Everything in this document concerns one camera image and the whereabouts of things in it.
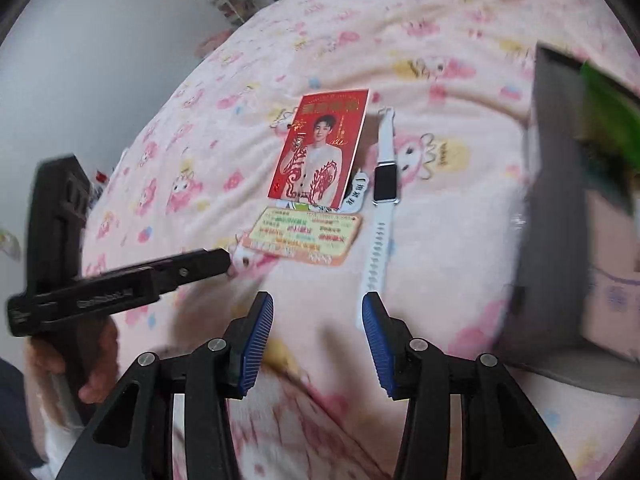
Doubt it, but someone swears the person's left hand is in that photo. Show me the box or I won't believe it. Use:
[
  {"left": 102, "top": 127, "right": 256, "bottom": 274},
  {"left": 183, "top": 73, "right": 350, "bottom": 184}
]
[{"left": 25, "top": 317, "right": 121, "bottom": 406}]

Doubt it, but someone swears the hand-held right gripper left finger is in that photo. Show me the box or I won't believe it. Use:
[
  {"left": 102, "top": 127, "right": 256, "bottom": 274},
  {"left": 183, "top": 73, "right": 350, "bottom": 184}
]
[{"left": 56, "top": 291, "right": 275, "bottom": 480}]

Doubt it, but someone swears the pink printed blanket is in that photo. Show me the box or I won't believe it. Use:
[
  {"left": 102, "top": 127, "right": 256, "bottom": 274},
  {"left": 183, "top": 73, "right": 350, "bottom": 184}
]
[{"left": 80, "top": 17, "right": 640, "bottom": 480}]

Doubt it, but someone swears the green corn snack packet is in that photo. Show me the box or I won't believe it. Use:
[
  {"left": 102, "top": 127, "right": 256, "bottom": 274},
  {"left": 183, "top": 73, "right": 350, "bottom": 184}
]
[{"left": 575, "top": 60, "right": 640, "bottom": 211}]

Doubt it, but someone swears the yellow printed card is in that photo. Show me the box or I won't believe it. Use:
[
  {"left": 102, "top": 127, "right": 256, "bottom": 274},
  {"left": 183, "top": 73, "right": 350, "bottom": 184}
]
[{"left": 241, "top": 206, "right": 362, "bottom": 266}]

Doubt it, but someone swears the white smartwatch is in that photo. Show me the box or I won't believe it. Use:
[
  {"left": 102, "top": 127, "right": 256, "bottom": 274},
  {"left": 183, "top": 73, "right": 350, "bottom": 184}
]
[{"left": 355, "top": 106, "right": 401, "bottom": 331}]

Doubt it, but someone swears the round cartoon sticker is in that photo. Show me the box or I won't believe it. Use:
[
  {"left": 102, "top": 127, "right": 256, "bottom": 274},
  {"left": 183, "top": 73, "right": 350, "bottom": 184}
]
[{"left": 272, "top": 170, "right": 373, "bottom": 211}]

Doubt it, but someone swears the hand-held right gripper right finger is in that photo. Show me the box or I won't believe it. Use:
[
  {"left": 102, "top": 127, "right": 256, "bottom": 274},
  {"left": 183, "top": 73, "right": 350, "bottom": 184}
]
[{"left": 361, "top": 291, "right": 576, "bottom": 480}]

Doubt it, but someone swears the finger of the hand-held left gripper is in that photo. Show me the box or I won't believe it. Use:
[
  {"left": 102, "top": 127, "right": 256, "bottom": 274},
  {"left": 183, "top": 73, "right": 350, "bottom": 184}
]
[{"left": 150, "top": 247, "right": 233, "bottom": 295}]

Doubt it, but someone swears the red Lucky You card box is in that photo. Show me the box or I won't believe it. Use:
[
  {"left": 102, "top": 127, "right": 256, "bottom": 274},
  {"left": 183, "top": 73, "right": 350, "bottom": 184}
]
[{"left": 267, "top": 88, "right": 370, "bottom": 209}]

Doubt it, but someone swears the black cardboard box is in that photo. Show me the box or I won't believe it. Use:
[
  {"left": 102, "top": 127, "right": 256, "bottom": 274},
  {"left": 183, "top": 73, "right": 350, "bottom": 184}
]
[{"left": 495, "top": 42, "right": 640, "bottom": 398}]

